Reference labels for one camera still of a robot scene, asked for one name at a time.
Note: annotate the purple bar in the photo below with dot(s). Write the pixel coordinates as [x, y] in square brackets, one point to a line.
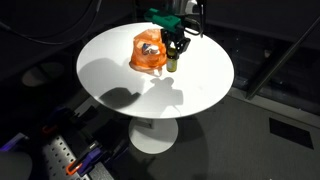
[13, 141]

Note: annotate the perforated metal board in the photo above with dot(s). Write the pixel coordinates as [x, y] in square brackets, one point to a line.
[56, 156]

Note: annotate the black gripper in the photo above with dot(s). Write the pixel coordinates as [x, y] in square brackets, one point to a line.
[175, 34]

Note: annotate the large orange purple clamp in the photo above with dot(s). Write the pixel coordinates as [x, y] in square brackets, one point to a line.
[85, 159]

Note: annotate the white bottle in bag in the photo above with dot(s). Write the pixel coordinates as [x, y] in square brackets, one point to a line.
[153, 50]

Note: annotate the orange plastic bag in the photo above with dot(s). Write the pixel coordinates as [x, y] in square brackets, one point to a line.
[150, 56]

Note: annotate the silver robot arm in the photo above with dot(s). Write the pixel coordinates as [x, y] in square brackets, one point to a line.
[181, 6]

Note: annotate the black diagonal pole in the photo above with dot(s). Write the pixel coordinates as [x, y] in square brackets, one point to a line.
[279, 58]

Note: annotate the white table pedestal base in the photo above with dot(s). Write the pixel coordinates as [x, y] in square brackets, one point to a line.
[153, 134]

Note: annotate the small orange black clamp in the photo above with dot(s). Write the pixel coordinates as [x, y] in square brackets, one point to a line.
[49, 129]

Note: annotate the brown yellow-lid medicine bottle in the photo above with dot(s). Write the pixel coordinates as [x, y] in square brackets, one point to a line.
[172, 61]

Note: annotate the grey rounded object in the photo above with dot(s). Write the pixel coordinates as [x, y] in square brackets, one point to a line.
[15, 165]

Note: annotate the blue packet in bag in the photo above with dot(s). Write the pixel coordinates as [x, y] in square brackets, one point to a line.
[145, 47]

